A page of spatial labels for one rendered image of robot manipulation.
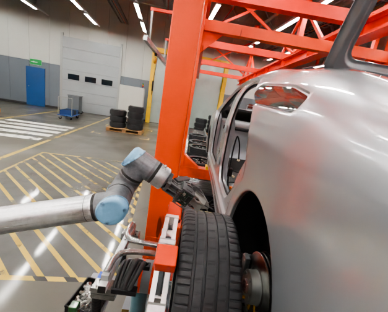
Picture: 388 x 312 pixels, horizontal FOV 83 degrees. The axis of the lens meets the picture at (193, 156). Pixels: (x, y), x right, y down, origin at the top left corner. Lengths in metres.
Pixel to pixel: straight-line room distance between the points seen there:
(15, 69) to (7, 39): 1.47
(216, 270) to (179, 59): 1.05
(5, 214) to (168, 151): 0.83
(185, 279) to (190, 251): 0.09
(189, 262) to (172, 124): 0.78
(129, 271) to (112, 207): 0.31
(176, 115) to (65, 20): 14.19
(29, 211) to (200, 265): 0.58
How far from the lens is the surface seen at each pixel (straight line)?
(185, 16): 1.38
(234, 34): 3.42
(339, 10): 4.60
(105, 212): 0.73
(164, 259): 0.83
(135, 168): 0.81
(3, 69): 16.43
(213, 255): 0.89
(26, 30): 15.98
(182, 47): 1.34
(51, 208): 0.81
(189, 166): 3.40
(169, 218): 1.08
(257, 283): 1.20
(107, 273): 0.97
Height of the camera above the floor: 1.67
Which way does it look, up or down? 14 degrees down
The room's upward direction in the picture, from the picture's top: 9 degrees clockwise
